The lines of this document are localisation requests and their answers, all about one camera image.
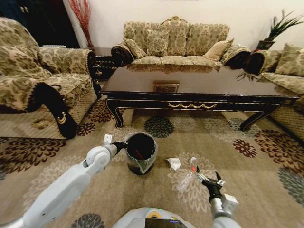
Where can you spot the clear plastic bin liner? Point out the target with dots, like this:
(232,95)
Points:
(148,164)

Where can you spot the plain beige cushion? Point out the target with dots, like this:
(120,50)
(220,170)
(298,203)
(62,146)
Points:
(217,51)

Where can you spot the floral armchair dark wooden arm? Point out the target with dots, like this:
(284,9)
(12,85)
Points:
(28,78)

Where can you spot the floral sofa with cushion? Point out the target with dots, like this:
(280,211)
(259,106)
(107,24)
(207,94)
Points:
(282,78)

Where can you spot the dark wooden cabinet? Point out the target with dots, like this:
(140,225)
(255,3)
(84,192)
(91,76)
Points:
(42,21)

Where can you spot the large floral cushion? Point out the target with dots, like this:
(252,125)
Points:
(291,60)

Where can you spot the black round trash bin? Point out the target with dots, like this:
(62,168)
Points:
(140,152)

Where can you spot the small floral cushion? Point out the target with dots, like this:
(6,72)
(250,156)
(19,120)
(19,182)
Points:
(135,48)

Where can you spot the floral three-seat sofa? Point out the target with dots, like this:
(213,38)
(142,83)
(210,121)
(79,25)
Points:
(175,40)

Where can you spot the square floral cushion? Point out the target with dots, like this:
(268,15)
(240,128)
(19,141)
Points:
(157,42)

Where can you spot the small white paper scrap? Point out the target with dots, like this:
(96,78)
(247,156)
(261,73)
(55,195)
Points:
(192,159)

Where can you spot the clear plastic bottle red cap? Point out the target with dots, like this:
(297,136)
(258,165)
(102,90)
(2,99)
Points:
(186,179)

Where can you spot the beige floral patterned rug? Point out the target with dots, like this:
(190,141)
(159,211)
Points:
(237,154)

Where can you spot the dark wooden drawer side table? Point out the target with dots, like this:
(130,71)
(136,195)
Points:
(102,61)

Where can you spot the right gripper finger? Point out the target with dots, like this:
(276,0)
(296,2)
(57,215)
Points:
(220,180)
(201,176)

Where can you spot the dark wooden coffee table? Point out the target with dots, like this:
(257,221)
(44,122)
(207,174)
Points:
(190,88)

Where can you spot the red decorative branches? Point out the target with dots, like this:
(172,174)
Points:
(82,19)

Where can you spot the potted green plant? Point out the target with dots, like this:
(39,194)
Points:
(275,31)

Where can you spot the crumpled white paper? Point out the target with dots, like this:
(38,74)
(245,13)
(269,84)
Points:
(174,163)

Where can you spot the red item in bin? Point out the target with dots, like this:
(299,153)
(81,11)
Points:
(139,153)

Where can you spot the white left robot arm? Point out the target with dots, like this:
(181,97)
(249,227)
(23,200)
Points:
(61,187)

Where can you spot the white robot front shell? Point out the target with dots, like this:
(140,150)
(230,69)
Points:
(161,218)

